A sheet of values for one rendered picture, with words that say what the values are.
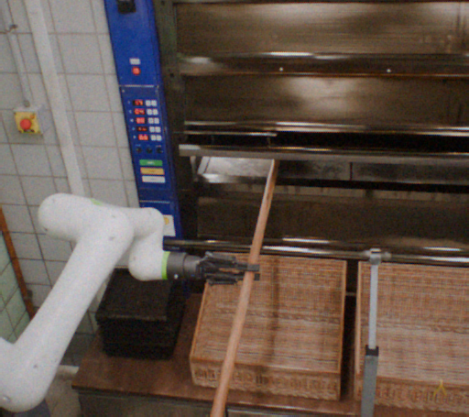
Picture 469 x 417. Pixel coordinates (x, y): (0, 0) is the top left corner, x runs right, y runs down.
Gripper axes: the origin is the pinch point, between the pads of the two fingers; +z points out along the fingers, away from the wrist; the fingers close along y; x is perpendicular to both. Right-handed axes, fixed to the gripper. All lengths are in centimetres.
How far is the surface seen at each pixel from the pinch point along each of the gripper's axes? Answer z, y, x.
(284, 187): 5, 2, -52
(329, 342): 25, 60, -30
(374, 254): 38.9, 1.9, -15.2
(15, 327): -121, 78, -37
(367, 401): 39, 47, 8
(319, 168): 17, 1, -66
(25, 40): -87, -56, -51
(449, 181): 67, 1, -60
